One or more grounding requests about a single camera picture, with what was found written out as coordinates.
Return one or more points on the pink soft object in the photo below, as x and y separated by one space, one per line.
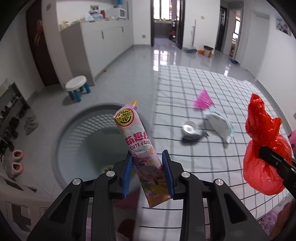
293 138

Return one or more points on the person's right forearm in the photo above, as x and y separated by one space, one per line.
284 220

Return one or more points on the wall poster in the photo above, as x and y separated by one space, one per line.
283 25

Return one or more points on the red plastic bag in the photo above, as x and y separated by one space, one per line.
259 171

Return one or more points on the red bottle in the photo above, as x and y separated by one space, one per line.
103 14

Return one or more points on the pink snack packet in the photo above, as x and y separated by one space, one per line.
136 139

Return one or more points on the white microwave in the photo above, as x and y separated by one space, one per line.
121 13

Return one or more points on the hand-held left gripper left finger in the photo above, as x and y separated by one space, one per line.
127 176

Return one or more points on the grey shoe rack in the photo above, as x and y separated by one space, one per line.
13 92

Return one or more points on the pink foil wrapper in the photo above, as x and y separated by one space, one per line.
203 100

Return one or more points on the white stool with blue legs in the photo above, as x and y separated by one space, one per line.
76 82

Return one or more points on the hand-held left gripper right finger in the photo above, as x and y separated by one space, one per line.
167 173

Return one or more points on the grey sneaker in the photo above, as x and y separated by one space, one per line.
32 128
30 118

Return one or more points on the black white checked blanket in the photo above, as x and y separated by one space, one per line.
231 88

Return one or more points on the white grey patterned cloth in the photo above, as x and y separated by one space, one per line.
27 204

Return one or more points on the pink fluffy slipper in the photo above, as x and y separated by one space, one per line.
16 169
17 155

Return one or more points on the grey sideboard cabinet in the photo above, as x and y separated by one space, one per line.
104 44

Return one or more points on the small silver foil cup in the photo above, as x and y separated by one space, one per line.
189 128

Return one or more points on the dark door frame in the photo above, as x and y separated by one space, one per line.
152 23

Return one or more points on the dark wooden door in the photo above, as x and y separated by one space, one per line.
41 46

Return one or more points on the grey plastic laundry basket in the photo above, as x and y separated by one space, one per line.
97 143

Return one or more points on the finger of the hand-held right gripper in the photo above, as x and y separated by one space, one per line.
270 156

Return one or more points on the woven waste bin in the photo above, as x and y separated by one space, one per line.
208 52

